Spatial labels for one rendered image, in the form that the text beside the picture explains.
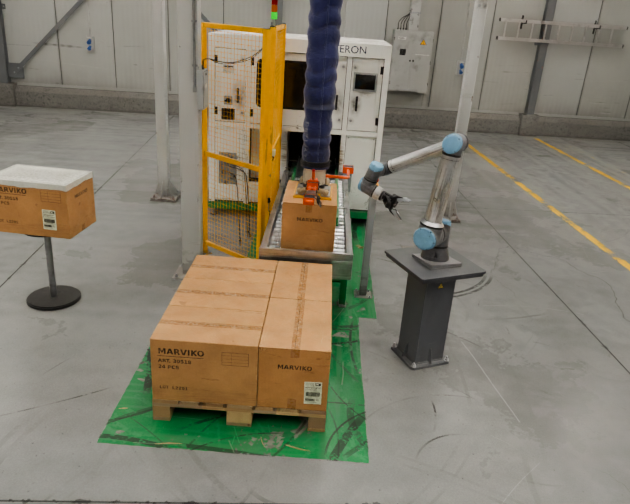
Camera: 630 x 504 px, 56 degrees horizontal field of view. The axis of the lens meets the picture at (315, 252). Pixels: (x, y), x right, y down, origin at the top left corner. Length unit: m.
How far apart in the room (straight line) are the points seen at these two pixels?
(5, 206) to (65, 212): 0.45
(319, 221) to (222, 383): 1.51
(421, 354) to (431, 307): 0.37
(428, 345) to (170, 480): 1.95
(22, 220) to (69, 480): 2.06
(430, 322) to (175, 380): 1.74
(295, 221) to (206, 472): 1.92
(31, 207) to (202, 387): 1.94
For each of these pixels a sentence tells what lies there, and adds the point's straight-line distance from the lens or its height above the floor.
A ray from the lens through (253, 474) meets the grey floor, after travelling 3.31.
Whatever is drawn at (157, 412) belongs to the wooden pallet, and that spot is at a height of 0.05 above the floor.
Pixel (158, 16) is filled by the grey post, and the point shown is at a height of 2.07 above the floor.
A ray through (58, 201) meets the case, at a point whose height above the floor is 0.90.
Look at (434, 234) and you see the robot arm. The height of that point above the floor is 1.02.
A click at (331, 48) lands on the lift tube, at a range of 4.30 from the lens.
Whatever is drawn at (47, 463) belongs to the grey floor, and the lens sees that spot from 3.53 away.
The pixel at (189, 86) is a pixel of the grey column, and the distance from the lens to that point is 4.89.
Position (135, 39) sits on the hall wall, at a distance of 13.18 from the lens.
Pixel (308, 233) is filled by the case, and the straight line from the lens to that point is 4.39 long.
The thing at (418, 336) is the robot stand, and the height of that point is 0.24.
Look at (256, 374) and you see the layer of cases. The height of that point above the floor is 0.36.
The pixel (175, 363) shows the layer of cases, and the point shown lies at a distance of 3.42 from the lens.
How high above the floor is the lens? 2.27
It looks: 22 degrees down
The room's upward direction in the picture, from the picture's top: 4 degrees clockwise
